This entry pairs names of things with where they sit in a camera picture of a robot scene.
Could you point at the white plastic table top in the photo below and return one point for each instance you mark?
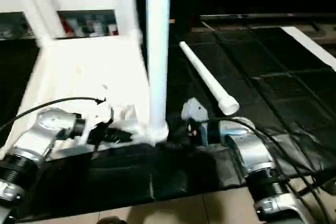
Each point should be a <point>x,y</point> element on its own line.
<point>89,77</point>

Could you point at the white plastic table leg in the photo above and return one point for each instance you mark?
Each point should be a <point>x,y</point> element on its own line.
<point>129,3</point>
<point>157,51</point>
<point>34,9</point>
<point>210,80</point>

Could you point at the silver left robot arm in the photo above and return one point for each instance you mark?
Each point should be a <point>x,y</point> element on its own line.
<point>37,135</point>

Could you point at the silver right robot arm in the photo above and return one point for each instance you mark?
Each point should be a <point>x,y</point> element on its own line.
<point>252,150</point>

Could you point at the black work mat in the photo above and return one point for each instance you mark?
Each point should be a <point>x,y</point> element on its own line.
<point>157,177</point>

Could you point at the crumpled black plastic sheet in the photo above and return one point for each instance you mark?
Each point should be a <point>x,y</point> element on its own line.
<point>289,129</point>

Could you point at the small yellow label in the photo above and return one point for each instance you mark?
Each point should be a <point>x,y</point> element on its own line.
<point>171,21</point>

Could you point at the white cabinet with glass doors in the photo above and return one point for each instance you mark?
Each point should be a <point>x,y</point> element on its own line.
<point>52,3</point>

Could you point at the dark low furniture silver edge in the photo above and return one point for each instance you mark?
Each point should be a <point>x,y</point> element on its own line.
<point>262,18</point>

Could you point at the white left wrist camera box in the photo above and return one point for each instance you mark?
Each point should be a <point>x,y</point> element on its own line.
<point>105,115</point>

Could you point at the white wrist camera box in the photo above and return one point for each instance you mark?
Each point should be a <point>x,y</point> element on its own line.
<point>194,111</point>
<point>105,115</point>

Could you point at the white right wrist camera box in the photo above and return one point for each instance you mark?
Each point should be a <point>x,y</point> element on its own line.
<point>194,111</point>

